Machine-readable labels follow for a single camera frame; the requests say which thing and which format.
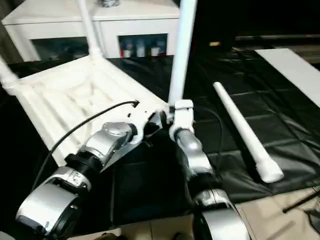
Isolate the white plastic table leg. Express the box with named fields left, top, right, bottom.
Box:
left=77, top=0, right=105, bottom=60
left=166, top=0, right=199, bottom=107
left=212, top=81, right=285, bottom=183
left=0, top=53, right=20, bottom=95

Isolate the black white spotted toy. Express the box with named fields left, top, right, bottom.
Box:
left=99, top=0, right=121, bottom=8

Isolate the black metal table leg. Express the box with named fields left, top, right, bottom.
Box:
left=282, top=192, right=320, bottom=213

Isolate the black table mat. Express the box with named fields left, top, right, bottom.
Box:
left=0, top=53, right=320, bottom=231

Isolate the black cabinet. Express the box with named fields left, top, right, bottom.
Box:
left=179, top=0, right=320, bottom=51

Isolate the white flat board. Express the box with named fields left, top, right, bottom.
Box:
left=254, top=48, right=320, bottom=108

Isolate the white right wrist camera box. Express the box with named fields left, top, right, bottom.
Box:
left=168, top=99, right=195, bottom=137

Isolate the white cabinet with glass doors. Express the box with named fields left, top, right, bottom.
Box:
left=1, top=0, right=181, bottom=61

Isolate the grey curtain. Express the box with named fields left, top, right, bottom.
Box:
left=0, top=22, right=26, bottom=63

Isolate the white plastic table top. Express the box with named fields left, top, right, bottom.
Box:
left=0, top=53, right=173, bottom=175

